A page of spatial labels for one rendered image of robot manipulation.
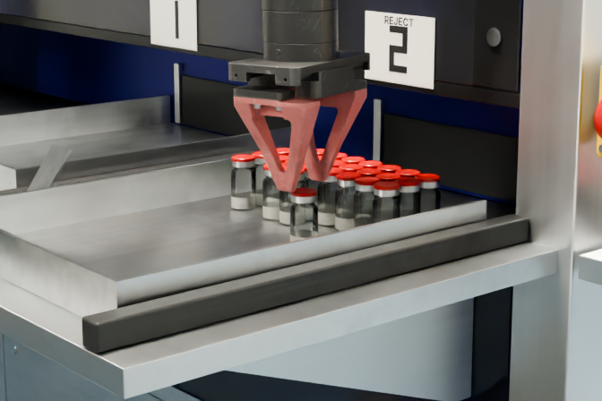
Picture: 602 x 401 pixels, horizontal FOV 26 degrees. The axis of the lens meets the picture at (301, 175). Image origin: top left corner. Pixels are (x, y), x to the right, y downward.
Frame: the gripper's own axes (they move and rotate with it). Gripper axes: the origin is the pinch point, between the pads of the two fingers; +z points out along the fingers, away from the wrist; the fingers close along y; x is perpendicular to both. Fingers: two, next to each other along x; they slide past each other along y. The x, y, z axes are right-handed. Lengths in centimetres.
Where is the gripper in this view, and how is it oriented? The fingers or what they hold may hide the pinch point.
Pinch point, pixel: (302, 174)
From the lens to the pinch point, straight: 100.7
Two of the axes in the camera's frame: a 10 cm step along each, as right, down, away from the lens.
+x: -8.2, -1.1, 5.7
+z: 0.2, 9.8, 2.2
